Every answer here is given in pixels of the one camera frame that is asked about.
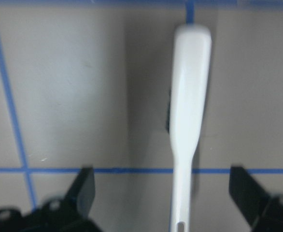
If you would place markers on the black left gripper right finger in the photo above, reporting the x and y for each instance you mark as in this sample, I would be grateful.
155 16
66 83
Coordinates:
247 194

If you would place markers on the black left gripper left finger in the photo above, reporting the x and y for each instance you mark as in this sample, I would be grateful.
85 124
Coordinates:
81 193

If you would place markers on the white hand brush black bristles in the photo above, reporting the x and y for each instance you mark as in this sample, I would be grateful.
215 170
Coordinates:
191 63

